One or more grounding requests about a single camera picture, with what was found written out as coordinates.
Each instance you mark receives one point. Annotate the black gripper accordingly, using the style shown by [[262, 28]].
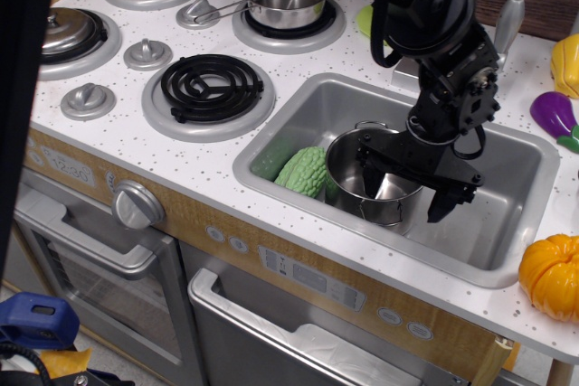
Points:
[[451, 179]]

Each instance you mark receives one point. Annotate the steel pot with handles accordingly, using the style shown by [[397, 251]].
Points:
[[394, 204]]

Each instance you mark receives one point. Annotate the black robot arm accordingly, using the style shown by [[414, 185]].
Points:
[[458, 73]]

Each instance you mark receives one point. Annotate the grey toy sink basin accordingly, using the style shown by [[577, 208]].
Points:
[[479, 242]]

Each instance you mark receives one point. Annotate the green bumpy bitter gourd toy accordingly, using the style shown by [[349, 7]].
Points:
[[305, 172]]

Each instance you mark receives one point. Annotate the orange toy pumpkin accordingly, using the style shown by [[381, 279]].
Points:
[[548, 275]]

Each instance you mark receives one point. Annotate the purple toy eggplant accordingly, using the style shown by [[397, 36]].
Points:
[[553, 112]]

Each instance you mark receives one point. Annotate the green plastic plate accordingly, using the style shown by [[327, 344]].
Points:
[[364, 21]]

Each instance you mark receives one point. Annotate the grey toy faucet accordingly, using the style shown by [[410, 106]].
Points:
[[510, 18]]

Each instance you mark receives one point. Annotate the yellow toy bell pepper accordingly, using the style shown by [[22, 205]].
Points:
[[564, 66]]

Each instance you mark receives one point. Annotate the toy dishwasher door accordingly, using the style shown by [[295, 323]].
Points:
[[253, 333]]

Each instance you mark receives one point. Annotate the black coil burner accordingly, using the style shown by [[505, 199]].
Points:
[[210, 88]]

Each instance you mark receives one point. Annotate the silver oven dial knob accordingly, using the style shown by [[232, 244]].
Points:
[[135, 207]]

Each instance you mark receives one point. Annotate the grey stove knob centre back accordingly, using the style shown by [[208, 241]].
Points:
[[199, 13]]

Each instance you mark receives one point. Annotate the grey stove knob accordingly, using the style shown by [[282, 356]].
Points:
[[147, 55], [88, 102], [199, 13]]

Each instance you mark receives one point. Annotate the toy oven door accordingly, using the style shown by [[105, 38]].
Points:
[[126, 286]]

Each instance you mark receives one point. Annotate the grey stove knob middle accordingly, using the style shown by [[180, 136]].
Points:
[[147, 55]]

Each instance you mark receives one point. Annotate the grey stove knob front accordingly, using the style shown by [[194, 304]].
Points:
[[88, 102]]

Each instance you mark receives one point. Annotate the domed steel lid, left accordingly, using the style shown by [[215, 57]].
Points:
[[70, 32]]

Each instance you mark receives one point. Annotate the blue clamp tool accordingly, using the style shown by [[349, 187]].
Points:
[[37, 321]]

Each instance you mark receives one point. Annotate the steel saucepan with wire handle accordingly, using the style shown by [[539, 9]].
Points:
[[276, 14]]

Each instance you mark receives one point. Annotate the dark foreground post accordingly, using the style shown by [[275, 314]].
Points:
[[23, 25]]

